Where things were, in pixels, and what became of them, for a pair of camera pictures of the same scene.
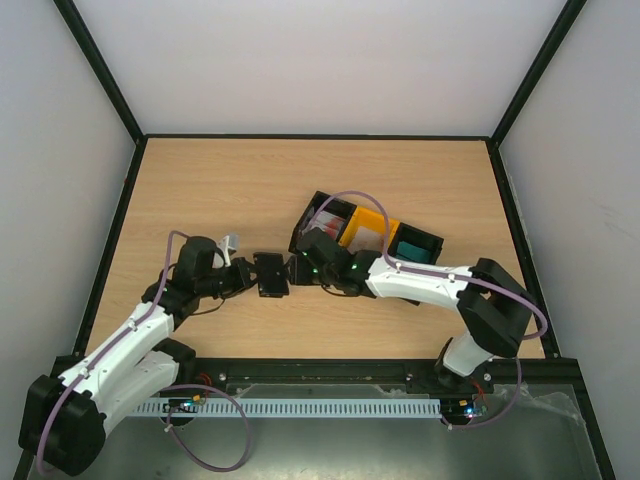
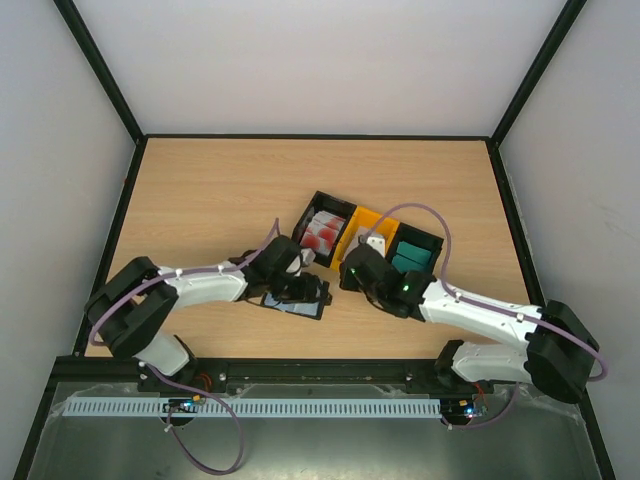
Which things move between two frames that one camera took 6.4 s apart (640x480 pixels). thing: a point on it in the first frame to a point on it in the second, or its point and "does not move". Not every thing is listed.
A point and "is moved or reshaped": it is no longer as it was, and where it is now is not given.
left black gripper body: (226, 286) to (292, 292)
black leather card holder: (271, 274) is moved or reshaped
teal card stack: (409, 251) does not move
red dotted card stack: (331, 223) does not move
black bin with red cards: (333, 218) does not move
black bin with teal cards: (415, 245) does not move
